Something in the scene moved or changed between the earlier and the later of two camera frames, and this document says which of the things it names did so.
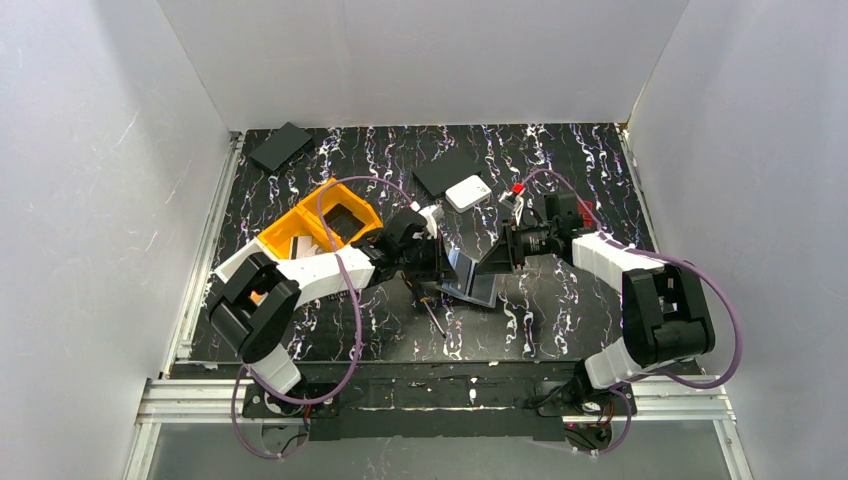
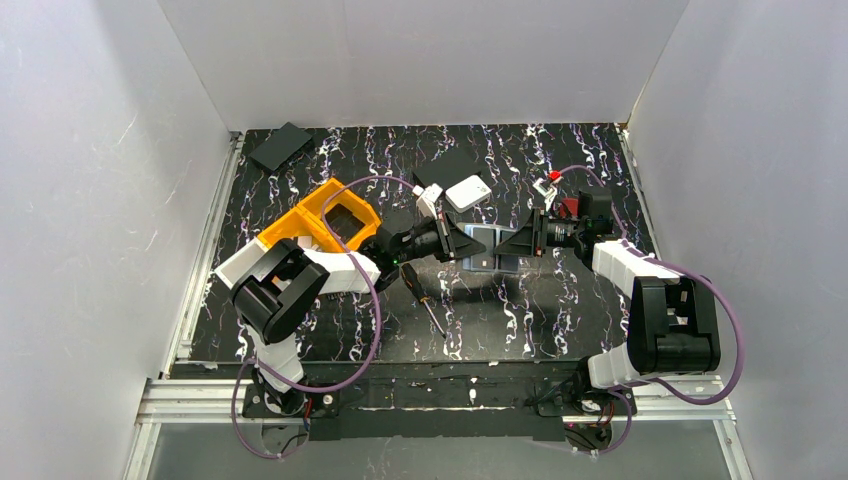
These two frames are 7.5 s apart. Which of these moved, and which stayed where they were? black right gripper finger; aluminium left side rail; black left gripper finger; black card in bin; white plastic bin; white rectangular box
Moved: black left gripper finger; black right gripper finger
Stayed: white rectangular box; black card in bin; white plastic bin; aluminium left side rail
